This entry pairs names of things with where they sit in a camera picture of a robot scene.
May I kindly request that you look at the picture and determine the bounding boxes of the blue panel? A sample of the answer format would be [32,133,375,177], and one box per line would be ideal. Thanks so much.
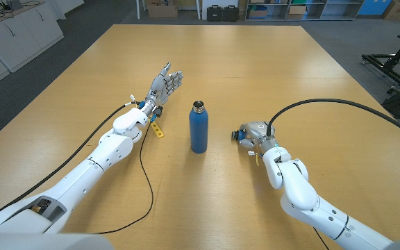
[358,0,384,16]

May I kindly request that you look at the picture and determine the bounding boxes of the black hard case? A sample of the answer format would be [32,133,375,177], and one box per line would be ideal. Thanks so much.
[222,4,240,23]
[206,4,224,22]

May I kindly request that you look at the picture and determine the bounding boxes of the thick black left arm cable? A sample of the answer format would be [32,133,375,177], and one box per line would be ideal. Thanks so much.
[0,101,137,227]

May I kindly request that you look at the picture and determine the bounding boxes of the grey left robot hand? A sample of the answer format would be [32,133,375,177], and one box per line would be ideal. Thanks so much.
[145,62,184,117]

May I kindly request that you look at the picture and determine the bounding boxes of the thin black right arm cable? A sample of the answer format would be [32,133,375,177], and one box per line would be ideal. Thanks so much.
[312,226,330,250]

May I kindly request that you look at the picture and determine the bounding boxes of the white table frame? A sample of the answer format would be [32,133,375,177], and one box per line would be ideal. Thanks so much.
[136,0,202,20]

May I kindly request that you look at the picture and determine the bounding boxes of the grey laptop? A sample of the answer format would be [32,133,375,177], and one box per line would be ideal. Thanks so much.
[0,0,24,10]

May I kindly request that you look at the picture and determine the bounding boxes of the white board panel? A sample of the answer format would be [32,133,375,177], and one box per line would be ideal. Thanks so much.
[201,0,241,21]

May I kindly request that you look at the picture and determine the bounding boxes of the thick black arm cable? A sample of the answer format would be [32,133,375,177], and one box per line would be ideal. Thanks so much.
[266,98,400,145]
[0,101,137,227]

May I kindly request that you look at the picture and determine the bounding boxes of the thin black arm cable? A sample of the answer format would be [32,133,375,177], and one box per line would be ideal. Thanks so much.
[95,121,155,235]
[312,226,330,250]

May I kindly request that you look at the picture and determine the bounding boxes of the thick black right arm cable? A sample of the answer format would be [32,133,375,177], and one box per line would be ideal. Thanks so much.
[266,98,400,145]

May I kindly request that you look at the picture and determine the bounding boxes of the small cardboard box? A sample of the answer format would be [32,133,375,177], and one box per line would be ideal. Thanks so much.
[286,5,308,20]

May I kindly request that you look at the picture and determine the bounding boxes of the long white cabinet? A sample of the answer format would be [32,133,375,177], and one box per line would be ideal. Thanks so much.
[0,0,65,73]

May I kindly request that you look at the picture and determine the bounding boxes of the large cardboard box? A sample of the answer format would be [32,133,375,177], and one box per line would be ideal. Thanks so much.
[147,0,179,19]

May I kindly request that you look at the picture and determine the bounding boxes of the grey shelf unit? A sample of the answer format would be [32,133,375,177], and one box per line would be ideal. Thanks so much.
[244,0,364,22]

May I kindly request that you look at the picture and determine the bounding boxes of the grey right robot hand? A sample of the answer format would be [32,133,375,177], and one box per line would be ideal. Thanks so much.
[237,120,281,153]

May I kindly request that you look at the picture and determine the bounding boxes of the blue metal bottle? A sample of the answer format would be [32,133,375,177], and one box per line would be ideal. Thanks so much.
[188,100,209,154]

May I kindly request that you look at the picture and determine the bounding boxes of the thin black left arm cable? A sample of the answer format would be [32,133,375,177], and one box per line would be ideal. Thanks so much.
[95,121,155,235]

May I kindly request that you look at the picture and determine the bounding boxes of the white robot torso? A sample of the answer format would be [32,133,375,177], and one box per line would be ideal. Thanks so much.
[0,231,400,250]

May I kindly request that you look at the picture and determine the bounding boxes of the yellow ruler with holes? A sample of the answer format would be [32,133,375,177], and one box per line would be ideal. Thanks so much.
[150,119,165,139]

